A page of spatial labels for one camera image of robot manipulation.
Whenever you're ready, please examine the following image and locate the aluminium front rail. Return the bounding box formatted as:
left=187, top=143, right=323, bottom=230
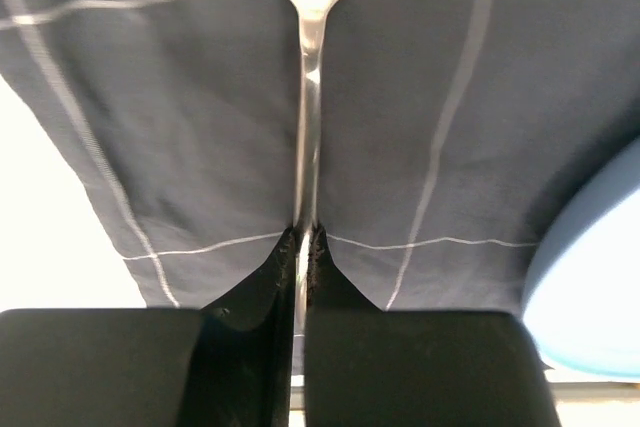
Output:
left=289, top=371, right=640, bottom=408

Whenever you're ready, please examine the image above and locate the dark grey checked cloth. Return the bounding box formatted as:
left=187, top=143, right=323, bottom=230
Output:
left=1, top=0, right=639, bottom=312

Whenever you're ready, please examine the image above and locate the blue plastic plate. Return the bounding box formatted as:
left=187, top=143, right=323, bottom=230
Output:
left=522, top=141, right=639, bottom=382

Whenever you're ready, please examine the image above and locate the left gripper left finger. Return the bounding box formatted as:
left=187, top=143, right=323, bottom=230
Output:
left=177, top=228, right=296, bottom=426

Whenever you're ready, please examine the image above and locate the silver fork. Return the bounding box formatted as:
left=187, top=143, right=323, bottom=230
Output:
left=289, top=0, right=340, bottom=331

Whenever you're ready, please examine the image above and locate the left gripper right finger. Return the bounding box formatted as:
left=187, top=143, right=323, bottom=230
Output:
left=303, top=227, right=385, bottom=426

